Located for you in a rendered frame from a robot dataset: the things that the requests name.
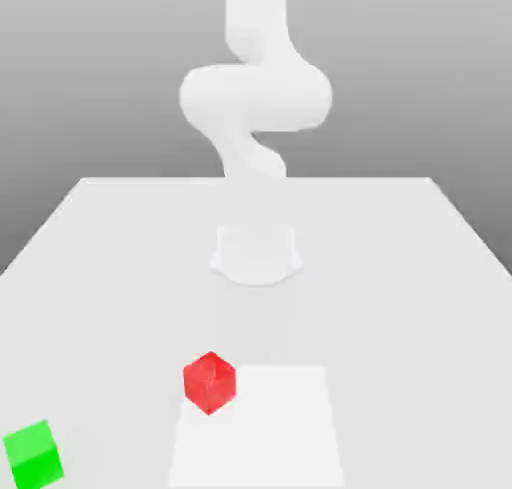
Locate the small red cube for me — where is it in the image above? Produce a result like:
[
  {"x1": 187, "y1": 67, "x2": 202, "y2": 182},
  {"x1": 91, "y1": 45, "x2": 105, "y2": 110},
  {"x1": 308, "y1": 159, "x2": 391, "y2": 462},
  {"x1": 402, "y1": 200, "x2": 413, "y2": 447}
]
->
[{"x1": 182, "y1": 350, "x2": 238, "y2": 417}]

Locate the small green cube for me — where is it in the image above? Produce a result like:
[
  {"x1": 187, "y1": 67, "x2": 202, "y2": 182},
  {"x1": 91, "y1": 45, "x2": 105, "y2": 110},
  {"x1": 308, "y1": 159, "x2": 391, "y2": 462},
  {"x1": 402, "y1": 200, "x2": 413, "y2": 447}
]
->
[{"x1": 2, "y1": 419, "x2": 66, "y2": 489}]

